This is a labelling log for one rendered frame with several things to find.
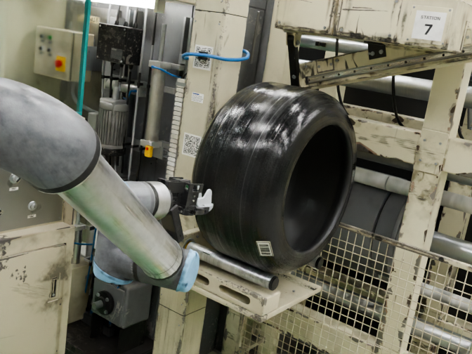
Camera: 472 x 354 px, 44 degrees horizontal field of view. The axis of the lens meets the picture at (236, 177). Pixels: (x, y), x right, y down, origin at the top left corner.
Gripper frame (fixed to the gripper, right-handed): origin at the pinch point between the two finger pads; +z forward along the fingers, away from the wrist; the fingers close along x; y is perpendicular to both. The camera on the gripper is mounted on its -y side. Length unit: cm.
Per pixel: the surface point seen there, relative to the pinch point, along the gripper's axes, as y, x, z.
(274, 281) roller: -20.3, -10.5, 25.6
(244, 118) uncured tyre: 24.5, 4.1, 13.2
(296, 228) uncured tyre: -10, 3, 57
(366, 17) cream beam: 63, -8, 48
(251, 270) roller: -19.6, -2.4, 25.1
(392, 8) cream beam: 66, -16, 48
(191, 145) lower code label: 11.1, 33.0, 28.2
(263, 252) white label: -10.9, -9.7, 17.1
